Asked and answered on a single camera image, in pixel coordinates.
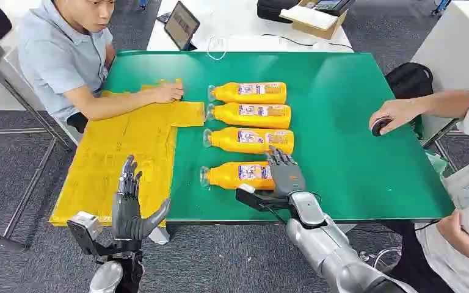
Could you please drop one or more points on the green table mat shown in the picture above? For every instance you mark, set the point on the green table mat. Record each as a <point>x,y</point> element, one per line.
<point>339,121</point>

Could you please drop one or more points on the person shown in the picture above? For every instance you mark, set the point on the person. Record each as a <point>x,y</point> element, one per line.
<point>56,56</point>
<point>457,254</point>

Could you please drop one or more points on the black bag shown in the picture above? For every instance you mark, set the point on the black bag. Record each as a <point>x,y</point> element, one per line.
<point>273,10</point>

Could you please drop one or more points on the black tablet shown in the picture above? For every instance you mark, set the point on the black tablet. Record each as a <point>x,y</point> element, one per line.
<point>181,25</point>

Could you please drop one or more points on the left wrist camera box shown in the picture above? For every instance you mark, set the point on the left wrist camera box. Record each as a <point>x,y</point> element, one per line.
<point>82,226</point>

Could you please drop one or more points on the chrome chair base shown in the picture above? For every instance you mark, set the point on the chrome chair base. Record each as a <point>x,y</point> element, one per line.
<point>380,258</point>

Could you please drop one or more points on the white side table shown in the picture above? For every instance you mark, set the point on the white side table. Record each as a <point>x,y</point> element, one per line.
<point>453,44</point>

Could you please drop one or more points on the white table foot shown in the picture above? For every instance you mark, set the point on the white table foot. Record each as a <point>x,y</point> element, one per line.
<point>159,236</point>

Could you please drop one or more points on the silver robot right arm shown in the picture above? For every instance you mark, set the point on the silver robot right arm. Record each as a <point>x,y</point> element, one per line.
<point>327,246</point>

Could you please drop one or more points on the black backpack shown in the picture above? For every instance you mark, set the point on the black backpack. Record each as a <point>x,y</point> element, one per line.
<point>408,81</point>

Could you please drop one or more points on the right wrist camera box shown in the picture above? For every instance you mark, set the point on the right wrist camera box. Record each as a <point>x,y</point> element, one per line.
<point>254,198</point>

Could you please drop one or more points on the person's left hand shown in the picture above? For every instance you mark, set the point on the person's left hand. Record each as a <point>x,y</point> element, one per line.
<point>461,246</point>

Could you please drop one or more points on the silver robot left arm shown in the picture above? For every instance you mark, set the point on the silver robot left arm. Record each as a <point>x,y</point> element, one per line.
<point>107,277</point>

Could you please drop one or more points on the dark phone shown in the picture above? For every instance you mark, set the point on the dark phone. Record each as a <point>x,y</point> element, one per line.
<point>164,17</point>

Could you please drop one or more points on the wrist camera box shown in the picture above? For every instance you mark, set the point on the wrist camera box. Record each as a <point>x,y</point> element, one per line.
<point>254,198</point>
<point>82,226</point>

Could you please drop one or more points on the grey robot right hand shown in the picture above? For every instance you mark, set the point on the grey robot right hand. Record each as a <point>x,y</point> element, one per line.
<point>288,178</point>

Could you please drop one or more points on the cardboard box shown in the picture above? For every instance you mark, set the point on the cardboard box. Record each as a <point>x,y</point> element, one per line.
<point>313,24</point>

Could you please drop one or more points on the black device with screen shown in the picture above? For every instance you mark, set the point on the black device with screen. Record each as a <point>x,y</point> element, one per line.
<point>331,5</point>

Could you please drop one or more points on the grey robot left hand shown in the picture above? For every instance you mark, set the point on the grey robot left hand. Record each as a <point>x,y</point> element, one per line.
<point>127,218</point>

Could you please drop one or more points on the person's right hand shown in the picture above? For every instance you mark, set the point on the person's right hand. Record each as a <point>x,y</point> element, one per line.
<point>169,93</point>
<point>398,113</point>

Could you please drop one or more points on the orange drink bottle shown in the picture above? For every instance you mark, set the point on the orange drink bottle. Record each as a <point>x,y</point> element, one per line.
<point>250,140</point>
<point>252,115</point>
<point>250,93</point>
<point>234,176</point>

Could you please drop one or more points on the yellow sheet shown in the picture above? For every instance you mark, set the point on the yellow sheet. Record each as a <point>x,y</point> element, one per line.
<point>117,149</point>

